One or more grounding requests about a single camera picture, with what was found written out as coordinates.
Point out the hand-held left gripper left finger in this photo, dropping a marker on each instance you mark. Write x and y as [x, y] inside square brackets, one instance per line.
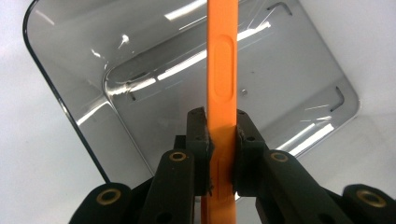
[199, 146]

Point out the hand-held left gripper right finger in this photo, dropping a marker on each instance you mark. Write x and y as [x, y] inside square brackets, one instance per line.
[249, 155]

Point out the orange phone case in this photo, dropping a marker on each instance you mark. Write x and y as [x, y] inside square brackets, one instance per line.
[222, 74]

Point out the transparent grey plastic box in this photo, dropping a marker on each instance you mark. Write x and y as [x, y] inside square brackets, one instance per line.
[77, 62]

